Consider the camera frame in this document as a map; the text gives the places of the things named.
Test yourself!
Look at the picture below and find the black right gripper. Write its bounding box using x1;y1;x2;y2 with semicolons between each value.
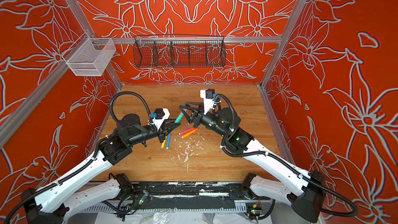
180;100;232;139

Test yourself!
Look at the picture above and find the green marker pen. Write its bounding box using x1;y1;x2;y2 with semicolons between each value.
174;112;184;123

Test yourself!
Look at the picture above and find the yellow marker pen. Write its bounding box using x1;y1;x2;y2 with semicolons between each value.
161;136;167;148

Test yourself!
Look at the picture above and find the orange marker pen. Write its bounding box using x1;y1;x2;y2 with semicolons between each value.
182;128;198;139

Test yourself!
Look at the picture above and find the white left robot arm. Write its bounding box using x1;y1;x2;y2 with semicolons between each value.
21;108;180;224

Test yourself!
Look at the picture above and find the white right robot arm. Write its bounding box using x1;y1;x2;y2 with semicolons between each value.
179;102;326;223

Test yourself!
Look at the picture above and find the blue marker pen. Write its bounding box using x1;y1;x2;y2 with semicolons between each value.
166;134;171;149

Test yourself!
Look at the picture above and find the pink marker pen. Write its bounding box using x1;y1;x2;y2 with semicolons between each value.
178;128;196;135

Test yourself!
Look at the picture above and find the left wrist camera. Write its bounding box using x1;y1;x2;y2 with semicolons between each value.
149;108;170;132

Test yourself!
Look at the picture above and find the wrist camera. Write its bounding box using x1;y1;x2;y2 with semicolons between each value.
200;89;215;115
149;108;170;132

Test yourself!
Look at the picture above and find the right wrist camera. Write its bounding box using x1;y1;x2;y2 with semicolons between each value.
200;89;215;115

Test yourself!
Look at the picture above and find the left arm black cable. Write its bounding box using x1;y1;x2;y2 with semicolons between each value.
109;91;152;123

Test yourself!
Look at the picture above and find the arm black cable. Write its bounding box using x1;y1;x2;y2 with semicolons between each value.
109;91;152;123
214;94;360;218

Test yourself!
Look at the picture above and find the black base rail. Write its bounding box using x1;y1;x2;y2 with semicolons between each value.
104;180;259;214

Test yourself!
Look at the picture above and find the black wire basket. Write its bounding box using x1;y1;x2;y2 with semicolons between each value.
133;34;227;68

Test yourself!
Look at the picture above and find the aluminium right floor rail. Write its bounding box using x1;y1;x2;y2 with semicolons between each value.
258;86;295;165

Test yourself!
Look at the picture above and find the white wire basket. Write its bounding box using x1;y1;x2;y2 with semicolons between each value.
62;37;116;76

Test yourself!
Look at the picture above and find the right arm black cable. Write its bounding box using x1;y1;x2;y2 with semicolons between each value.
214;94;360;218

